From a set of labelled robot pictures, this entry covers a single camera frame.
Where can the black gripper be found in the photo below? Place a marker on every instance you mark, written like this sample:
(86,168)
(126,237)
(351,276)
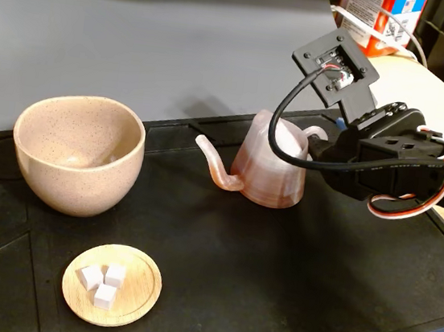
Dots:
(343,152)

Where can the translucent pink printed kettle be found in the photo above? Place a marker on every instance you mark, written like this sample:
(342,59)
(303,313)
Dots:
(269,180)

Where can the beige speckled ceramic cup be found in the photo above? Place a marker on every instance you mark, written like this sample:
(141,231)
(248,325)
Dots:
(81,189)

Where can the red white blue carton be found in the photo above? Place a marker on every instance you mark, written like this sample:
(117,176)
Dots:
(366,13)

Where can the black work mat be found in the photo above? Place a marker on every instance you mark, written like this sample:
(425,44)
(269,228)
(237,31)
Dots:
(275,261)

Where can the light grey silicone mat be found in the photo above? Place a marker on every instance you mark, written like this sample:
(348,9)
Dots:
(140,42)

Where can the round wooden coaster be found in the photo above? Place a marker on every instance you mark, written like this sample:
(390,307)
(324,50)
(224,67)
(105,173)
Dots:
(138,285)

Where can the small white cube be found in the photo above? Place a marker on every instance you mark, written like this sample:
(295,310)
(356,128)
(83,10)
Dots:
(104,297)
(115,275)
(90,278)

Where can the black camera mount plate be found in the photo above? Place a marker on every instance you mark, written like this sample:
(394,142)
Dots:
(360,98)

